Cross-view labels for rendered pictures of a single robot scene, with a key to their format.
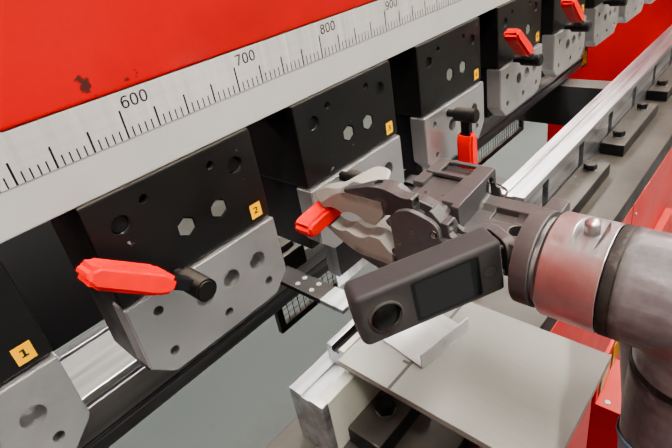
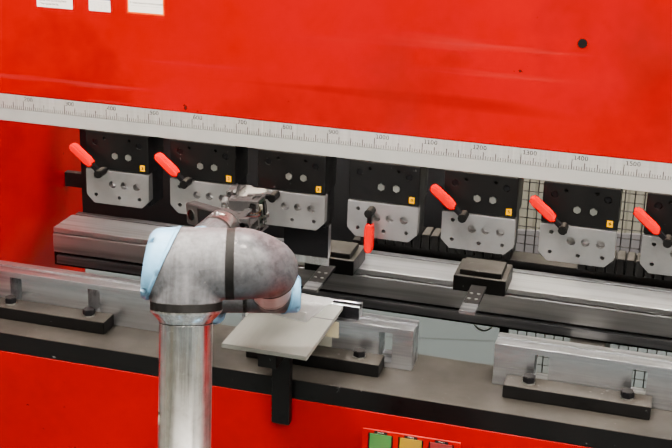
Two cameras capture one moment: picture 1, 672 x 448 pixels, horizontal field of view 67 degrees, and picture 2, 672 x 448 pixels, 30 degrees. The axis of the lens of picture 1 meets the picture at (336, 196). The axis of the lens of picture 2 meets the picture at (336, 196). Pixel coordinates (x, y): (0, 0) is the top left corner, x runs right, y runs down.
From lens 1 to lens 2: 242 cm
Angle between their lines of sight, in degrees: 55
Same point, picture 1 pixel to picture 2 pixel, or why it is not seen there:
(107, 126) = (187, 121)
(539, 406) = (260, 340)
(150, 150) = (197, 134)
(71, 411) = (144, 195)
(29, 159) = (164, 119)
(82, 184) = (174, 133)
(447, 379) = (266, 320)
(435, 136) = (357, 215)
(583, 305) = not seen: hidden behind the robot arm
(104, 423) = not seen: hidden behind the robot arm
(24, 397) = (136, 180)
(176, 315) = (184, 193)
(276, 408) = not seen: outside the picture
